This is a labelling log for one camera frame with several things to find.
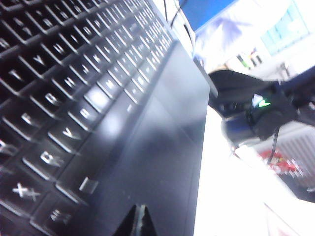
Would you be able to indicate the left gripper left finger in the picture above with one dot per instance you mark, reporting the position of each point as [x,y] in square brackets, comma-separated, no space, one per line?
[133,223]

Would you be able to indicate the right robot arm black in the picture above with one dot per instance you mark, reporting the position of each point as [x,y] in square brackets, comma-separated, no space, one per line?
[236,93]

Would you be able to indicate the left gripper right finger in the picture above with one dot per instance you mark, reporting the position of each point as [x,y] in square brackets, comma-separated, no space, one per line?
[147,223]

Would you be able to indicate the black Hasee laptop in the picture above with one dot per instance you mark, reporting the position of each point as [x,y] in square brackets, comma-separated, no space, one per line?
[98,98]

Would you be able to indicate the red white printed label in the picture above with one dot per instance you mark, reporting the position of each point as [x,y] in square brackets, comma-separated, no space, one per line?
[283,163]

